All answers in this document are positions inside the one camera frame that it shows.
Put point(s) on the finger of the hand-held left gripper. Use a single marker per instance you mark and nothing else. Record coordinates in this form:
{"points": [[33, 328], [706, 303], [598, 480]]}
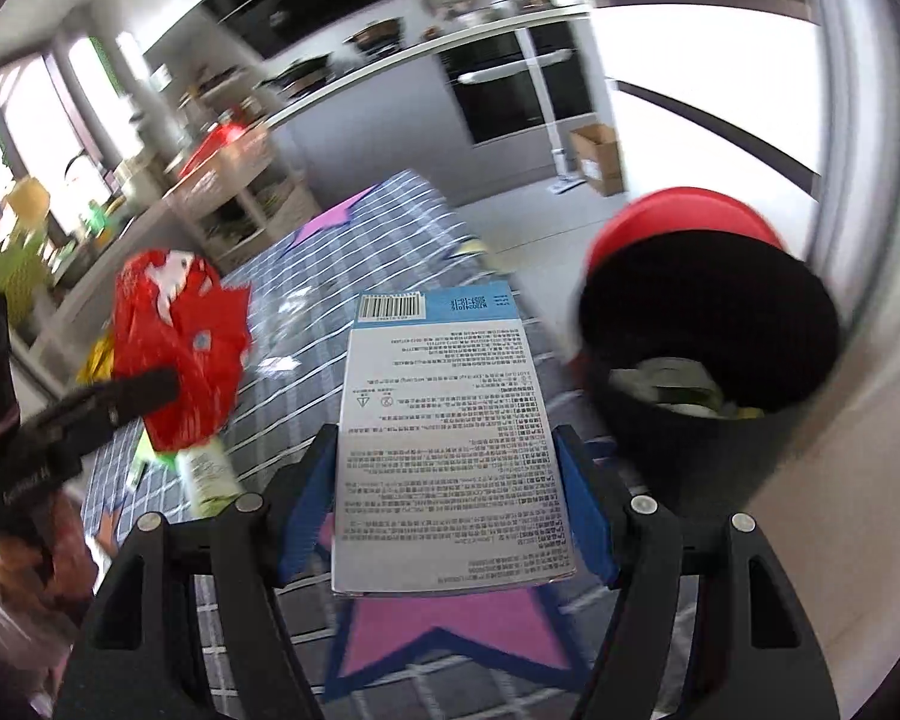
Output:
{"points": [[112, 401]]}

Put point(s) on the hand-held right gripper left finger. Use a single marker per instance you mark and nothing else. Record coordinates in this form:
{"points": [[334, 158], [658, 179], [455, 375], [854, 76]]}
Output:
{"points": [[300, 510]]}

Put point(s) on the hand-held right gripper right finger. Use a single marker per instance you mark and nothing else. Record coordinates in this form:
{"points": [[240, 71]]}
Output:
{"points": [[586, 510]]}

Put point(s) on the white green tube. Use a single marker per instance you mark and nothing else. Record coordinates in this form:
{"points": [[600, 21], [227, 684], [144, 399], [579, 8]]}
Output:
{"points": [[206, 480]]}

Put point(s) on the red plastic bag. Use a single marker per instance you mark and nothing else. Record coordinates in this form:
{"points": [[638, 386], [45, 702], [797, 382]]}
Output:
{"points": [[187, 330]]}

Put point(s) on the black round waste bin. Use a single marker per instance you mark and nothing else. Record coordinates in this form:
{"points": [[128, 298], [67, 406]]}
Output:
{"points": [[720, 457]]}

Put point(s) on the white printed cardboard box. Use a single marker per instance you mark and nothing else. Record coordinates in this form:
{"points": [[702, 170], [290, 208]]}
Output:
{"points": [[450, 450]]}

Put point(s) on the golden foil bag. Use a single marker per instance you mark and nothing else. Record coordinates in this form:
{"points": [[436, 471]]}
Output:
{"points": [[97, 360]]}

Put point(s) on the green white packet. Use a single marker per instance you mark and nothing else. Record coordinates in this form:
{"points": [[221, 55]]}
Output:
{"points": [[156, 459]]}

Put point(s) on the light green plastic bag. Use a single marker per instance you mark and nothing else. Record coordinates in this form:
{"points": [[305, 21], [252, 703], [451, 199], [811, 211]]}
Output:
{"points": [[667, 382]]}

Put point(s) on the green yellow plastic basket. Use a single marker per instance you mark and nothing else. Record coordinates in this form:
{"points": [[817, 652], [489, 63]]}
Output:
{"points": [[11, 274]]}

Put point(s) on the grey checkered star tablecloth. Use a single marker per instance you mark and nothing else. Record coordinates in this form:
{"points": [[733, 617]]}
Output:
{"points": [[435, 652]]}

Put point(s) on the yellow plastic container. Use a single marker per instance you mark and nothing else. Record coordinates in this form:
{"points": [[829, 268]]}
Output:
{"points": [[26, 199]]}

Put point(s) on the beige plastic storage trolley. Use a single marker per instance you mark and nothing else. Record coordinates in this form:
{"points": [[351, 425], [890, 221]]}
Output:
{"points": [[232, 187]]}

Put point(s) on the red plastic basket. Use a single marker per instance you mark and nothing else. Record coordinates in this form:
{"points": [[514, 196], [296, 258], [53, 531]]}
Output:
{"points": [[214, 146]]}

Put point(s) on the brown cardboard box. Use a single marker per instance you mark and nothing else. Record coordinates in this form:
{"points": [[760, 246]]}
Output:
{"points": [[596, 161]]}

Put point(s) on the black wok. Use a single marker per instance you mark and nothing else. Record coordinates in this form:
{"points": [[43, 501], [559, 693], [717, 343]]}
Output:
{"points": [[304, 71]]}

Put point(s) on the black built-in oven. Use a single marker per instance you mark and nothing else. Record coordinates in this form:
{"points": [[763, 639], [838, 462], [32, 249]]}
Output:
{"points": [[510, 97]]}

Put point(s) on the white mop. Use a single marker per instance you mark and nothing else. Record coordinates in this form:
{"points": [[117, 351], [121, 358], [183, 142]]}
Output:
{"points": [[544, 90]]}

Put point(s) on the black range hood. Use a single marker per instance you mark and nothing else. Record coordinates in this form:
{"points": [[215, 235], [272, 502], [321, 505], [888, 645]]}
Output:
{"points": [[300, 7]]}

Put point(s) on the dark cooking pot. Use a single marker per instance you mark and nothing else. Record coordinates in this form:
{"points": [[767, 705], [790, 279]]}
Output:
{"points": [[375, 36]]}

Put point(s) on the white refrigerator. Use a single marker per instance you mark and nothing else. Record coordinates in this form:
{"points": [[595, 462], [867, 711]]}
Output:
{"points": [[705, 37]]}

